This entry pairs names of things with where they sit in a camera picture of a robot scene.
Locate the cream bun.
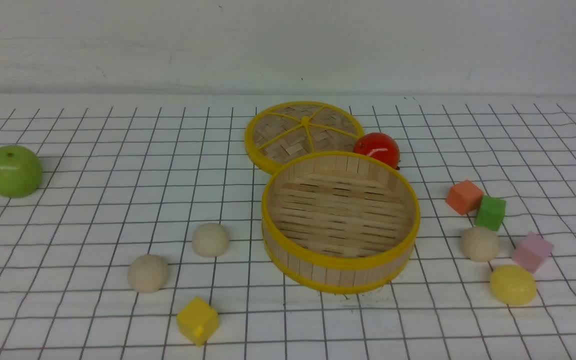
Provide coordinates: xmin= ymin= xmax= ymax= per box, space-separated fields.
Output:
xmin=460 ymin=227 xmax=501 ymax=262
xmin=192 ymin=222 xmax=231 ymax=258
xmin=127 ymin=254 xmax=170 ymax=293

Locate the yellow bun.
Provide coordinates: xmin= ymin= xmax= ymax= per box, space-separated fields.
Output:
xmin=489 ymin=264 xmax=537 ymax=306

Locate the bamboo steamer lid yellow rim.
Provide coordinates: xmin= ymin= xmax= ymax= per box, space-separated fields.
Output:
xmin=244 ymin=101 xmax=365 ymax=174

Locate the bamboo steamer tray yellow rim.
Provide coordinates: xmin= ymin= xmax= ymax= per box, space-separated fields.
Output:
xmin=261 ymin=152 xmax=421 ymax=294

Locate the red tomato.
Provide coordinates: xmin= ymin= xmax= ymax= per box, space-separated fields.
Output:
xmin=353 ymin=132 xmax=400 ymax=171

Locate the yellow cube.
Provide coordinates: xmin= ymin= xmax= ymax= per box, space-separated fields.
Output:
xmin=175 ymin=296 xmax=220 ymax=347

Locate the orange cube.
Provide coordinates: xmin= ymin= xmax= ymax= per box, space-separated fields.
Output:
xmin=445 ymin=180 xmax=485 ymax=215

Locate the green cube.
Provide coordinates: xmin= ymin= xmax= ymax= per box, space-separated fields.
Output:
xmin=474 ymin=194 xmax=506 ymax=232

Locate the pink cube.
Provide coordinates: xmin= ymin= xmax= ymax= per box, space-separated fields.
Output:
xmin=511 ymin=232 xmax=554 ymax=274

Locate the green apple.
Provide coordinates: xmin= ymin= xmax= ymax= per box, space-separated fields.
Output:
xmin=0 ymin=145 xmax=43 ymax=198

